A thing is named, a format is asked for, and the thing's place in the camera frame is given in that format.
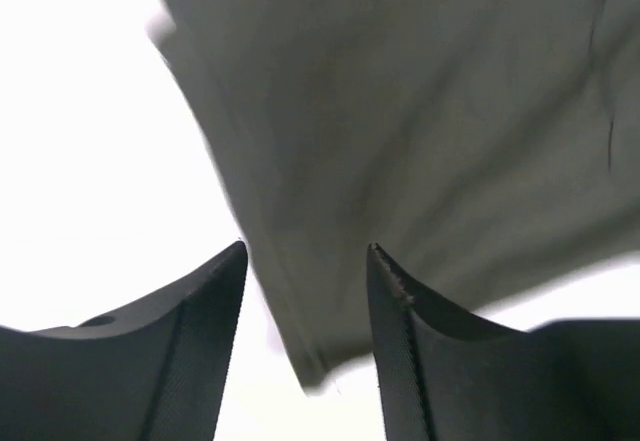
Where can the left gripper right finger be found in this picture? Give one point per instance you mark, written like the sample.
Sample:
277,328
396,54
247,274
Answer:
447,374

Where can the dark olive shorts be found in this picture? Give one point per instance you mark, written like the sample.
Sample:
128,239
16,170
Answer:
490,146

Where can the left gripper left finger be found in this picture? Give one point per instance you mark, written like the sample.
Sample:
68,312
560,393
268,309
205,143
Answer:
154,369

